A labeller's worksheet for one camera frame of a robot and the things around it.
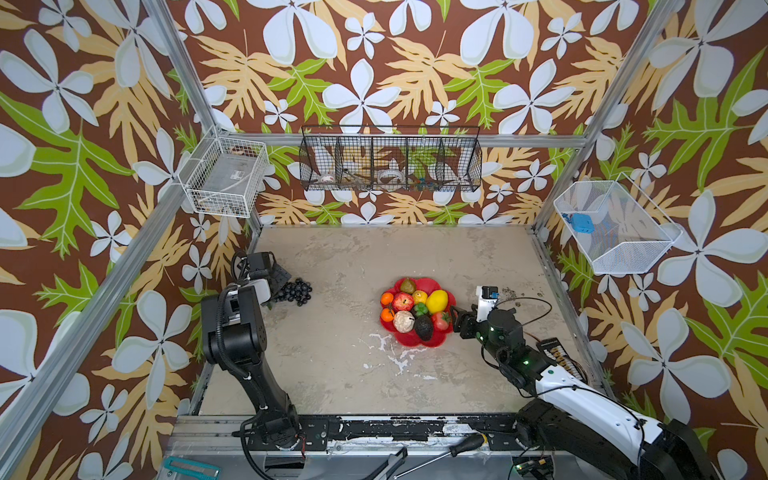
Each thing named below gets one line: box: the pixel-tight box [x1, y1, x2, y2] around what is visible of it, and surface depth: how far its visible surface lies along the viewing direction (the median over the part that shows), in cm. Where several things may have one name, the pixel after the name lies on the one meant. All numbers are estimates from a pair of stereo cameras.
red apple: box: [392, 292, 415, 312], surface depth 93 cm
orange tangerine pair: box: [380, 292, 395, 322], surface depth 92 cm
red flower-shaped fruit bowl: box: [379, 277, 456, 348], surface depth 91 cm
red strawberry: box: [435, 312, 449, 330], surface depth 90 cm
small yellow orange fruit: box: [412, 289, 428, 304], surface depth 96 cm
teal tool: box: [163, 456, 222, 480], surface depth 72 cm
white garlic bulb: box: [393, 310, 415, 333], surface depth 89 cm
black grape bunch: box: [274, 277, 313, 307], surface depth 99 cm
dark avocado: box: [415, 315, 432, 341], surface depth 88 cm
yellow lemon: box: [426, 289, 449, 314], surface depth 95 cm
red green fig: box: [400, 277, 416, 294], surface depth 97 cm
